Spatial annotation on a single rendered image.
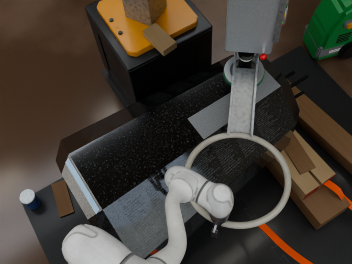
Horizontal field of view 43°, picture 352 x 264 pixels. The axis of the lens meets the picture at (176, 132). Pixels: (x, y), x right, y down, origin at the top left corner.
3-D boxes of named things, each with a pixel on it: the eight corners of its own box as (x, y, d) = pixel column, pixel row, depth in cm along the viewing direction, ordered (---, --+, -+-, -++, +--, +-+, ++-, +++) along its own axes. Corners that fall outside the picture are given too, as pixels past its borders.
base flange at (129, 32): (95, 8, 287) (93, 2, 283) (161, -24, 297) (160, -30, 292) (131, 59, 266) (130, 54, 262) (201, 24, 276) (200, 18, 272)
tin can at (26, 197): (43, 202, 305) (37, 195, 293) (32, 212, 302) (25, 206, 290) (34, 193, 308) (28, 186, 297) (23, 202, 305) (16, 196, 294)
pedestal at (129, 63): (100, 72, 354) (77, 5, 289) (172, 35, 367) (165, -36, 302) (141, 134, 326) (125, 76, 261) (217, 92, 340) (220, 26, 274)
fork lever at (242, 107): (231, 6, 233) (231, 1, 228) (268, 8, 231) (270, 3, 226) (219, 135, 219) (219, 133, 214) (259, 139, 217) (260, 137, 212)
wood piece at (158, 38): (143, 36, 269) (142, 31, 264) (156, 27, 271) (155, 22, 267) (164, 56, 261) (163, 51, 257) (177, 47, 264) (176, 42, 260)
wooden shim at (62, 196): (51, 185, 310) (51, 184, 309) (65, 179, 311) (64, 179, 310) (60, 217, 299) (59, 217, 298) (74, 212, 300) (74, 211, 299)
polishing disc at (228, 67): (235, 50, 248) (235, 48, 247) (270, 65, 242) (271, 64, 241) (216, 77, 240) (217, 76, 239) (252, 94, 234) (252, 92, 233)
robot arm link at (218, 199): (238, 202, 180) (209, 187, 184) (240, 187, 166) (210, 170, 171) (224, 224, 175) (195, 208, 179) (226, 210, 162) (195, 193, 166)
